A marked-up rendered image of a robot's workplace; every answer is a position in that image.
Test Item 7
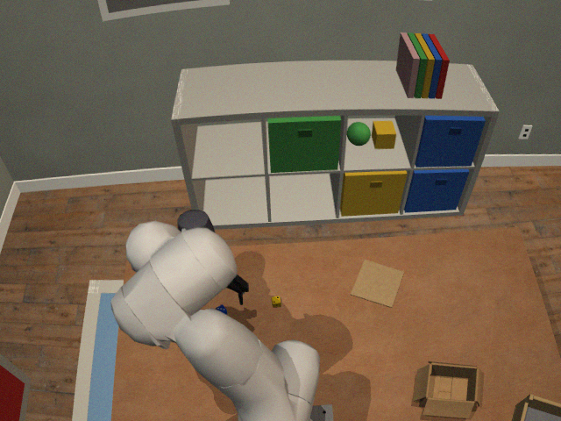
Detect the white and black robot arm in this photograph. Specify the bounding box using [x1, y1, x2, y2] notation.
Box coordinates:
[110, 210, 320, 421]

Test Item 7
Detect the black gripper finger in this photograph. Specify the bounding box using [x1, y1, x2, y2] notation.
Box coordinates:
[227, 275, 249, 305]

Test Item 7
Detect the tan flat mat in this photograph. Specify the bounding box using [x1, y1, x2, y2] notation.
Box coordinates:
[351, 260, 404, 308]

